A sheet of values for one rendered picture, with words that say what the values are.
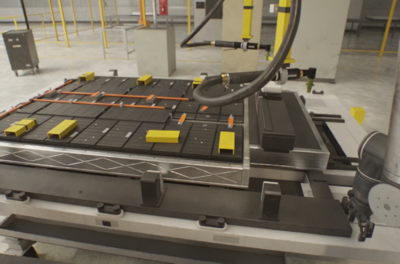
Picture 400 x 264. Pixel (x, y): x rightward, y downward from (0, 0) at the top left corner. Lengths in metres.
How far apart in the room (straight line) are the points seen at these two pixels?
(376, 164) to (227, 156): 0.58
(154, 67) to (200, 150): 4.85
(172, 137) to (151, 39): 4.70
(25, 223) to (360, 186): 1.86
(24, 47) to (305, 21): 6.06
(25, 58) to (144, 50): 2.77
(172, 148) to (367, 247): 0.87
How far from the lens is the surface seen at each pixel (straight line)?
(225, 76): 1.06
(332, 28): 5.95
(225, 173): 1.19
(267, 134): 1.25
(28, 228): 2.04
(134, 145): 1.33
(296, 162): 1.40
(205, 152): 1.24
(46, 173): 1.52
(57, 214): 1.36
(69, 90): 2.27
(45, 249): 2.40
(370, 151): 0.96
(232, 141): 1.28
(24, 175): 1.56
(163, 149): 1.28
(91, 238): 1.81
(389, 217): 0.78
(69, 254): 2.30
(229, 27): 5.78
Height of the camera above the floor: 1.67
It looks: 24 degrees down
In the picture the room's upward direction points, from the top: straight up
